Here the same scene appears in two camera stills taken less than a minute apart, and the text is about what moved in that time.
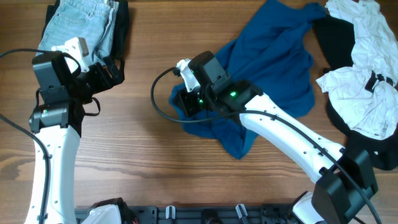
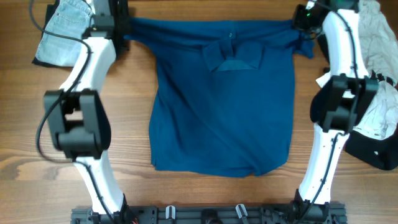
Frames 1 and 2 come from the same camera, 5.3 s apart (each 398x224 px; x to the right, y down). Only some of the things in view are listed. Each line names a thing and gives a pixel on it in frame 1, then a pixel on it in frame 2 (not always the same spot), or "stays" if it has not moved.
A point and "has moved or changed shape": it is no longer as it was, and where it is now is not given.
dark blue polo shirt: [275, 55] has moved or changed shape
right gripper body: [189, 101] -> [308, 18]
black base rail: [245, 214] stays
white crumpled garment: [364, 96] stays
